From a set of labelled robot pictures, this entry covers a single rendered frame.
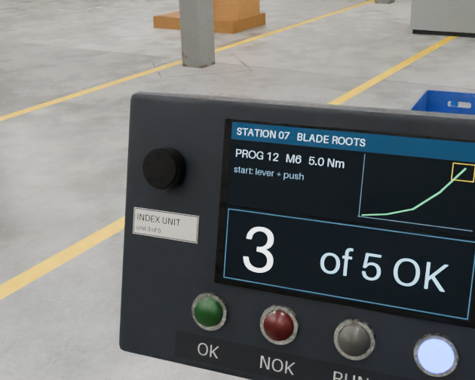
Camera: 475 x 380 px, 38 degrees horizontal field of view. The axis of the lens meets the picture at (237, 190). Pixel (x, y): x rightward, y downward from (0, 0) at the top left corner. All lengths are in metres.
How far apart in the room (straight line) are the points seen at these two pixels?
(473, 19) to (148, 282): 7.73
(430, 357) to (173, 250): 0.18
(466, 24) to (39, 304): 6.33
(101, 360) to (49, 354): 0.19
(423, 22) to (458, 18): 0.39
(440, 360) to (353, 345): 0.05
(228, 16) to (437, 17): 2.45
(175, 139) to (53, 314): 2.24
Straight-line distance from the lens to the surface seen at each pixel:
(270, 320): 0.45
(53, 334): 2.56
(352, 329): 0.44
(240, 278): 0.46
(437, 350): 0.44
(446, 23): 8.22
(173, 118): 0.47
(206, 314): 0.47
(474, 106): 4.21
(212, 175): 0.46
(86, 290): 2.79
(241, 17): 8.61
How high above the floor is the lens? 1.37
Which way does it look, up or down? 22 degrees down
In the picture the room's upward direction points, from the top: 2 degrees counter-clockwise
